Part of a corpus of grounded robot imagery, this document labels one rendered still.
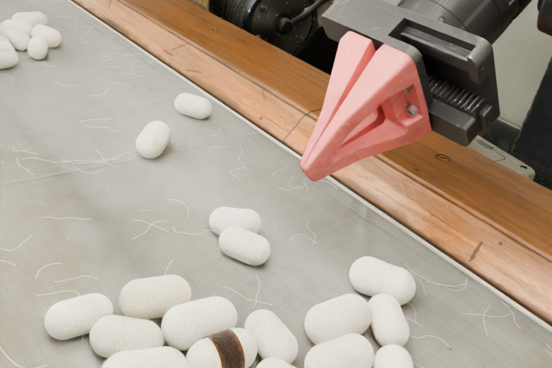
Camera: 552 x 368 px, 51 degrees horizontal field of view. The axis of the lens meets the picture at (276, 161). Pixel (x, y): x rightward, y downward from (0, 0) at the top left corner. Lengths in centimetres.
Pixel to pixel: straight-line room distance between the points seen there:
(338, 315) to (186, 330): 7
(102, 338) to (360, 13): 21
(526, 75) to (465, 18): 214
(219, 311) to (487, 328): 16
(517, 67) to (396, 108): 217
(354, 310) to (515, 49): 223
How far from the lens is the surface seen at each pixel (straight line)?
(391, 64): 30
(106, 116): 50
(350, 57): 32
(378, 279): 33
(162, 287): 29
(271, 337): 28
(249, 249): 33
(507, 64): 251
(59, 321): 29
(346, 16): 34
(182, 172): 42
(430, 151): 47
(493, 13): 35
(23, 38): 62
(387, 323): 31
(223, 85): 55
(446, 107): 34
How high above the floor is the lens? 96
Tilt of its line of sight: 29 degrees down
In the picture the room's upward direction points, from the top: 10 degrees clockwise
